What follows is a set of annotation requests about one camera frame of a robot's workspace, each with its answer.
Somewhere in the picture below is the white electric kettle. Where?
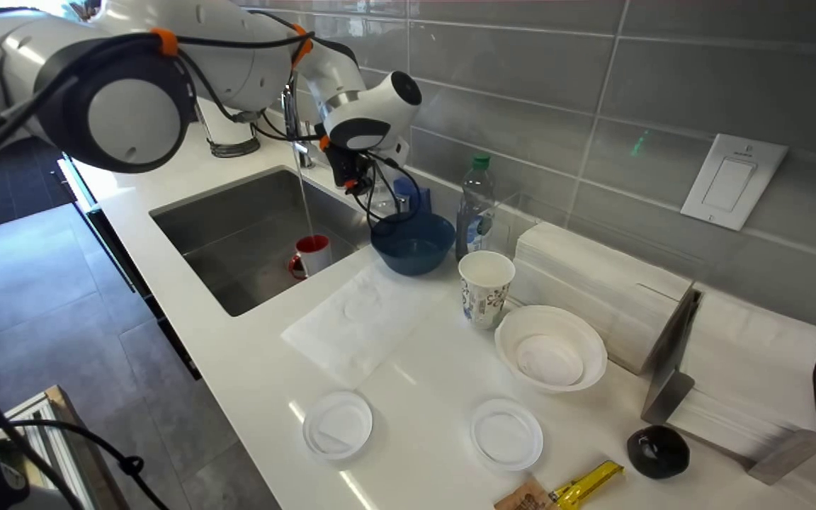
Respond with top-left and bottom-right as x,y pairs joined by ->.
199,100 -> 261,159

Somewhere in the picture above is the stainless steel sink basin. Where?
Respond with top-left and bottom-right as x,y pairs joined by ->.
152,169 -> 369,317

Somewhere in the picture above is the left white plastic lid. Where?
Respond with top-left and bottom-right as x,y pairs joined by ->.
302,390 -> 374,462

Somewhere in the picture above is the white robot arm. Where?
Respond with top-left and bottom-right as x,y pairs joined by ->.
0,0 -> 421,192

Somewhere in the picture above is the black cable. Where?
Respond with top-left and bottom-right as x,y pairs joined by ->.
0,329 -> 170,510

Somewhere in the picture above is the chrome gooseneck kitchen faucet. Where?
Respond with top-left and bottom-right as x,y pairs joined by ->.
279,77 -> 336,169

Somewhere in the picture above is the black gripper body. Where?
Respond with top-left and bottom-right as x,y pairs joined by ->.
320,135 -> 393,195

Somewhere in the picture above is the blue plastic bowl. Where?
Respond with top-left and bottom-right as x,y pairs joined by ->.
371,213 -> 452,275

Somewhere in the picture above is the clear bottle green cap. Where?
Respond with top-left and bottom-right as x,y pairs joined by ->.
456,152 -> 492,258

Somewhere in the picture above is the right white plastic lid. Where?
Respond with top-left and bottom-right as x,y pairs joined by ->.
468,396 -> 547,472

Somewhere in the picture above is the white ceramic bowl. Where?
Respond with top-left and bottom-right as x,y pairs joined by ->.
495,305 -> 608,394

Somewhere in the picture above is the blue sponge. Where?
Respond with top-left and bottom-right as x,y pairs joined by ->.
393,175 -> 429,213

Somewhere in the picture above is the wooden framed board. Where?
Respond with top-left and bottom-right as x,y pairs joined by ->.
0,385 -> 128,510

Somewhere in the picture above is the yellow handled tool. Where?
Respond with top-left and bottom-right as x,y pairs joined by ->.
492,458 -> 621,510

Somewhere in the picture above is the small black round lid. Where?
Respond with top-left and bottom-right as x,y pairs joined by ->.
626,424 -> 690,479

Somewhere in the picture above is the white plastic lid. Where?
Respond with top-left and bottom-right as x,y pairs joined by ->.
468,396 -> 547,472
302,390 -> 374,462

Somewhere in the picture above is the white wall light switch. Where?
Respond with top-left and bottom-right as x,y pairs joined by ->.
679,134 -> 786,229

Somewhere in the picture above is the white paper towel stack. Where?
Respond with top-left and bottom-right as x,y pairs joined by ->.
509,224 -> 690,375

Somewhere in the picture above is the patterned paper cup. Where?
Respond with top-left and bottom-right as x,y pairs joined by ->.
458,250 -> 514,332

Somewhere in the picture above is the red and white mug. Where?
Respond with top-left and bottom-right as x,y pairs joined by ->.
288,236 -> 332,281

